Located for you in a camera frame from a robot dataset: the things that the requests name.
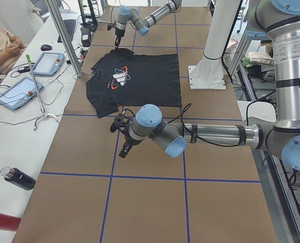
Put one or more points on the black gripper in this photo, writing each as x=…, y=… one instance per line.
x=129, y=141
x=118, y=34

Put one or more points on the black printed t-shirt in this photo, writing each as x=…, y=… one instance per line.
x=122, y=78

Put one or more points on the black power adapter box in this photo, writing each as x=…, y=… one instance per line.
x=85, y=37

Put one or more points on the black keyboard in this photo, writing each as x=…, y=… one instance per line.
x=70, y=25

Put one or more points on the far blue teach pendant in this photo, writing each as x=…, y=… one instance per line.
x=48, y=63

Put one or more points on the blue teach pendant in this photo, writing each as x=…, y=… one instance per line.
x=48, y=63
x=18, y=94

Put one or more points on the black computer mouse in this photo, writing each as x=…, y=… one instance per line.
x=46, y=47

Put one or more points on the metal stand with green tip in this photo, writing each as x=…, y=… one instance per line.
x=44, y=115

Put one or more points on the near blue teach pendant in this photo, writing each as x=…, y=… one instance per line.
x=18, y=94

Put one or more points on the seated person beige shirt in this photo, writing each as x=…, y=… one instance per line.
x=11, y=48

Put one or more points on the black drink bottle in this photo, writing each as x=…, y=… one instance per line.
x=18, y=178

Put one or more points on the white plastic chair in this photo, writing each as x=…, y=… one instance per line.
x=261, y=110

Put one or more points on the red bottle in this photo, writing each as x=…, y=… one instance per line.
x=8, y=222

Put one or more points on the aluminium frame post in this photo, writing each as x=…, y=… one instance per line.
x=59, y=24

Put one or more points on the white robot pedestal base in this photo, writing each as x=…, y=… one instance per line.
x=208, y=73

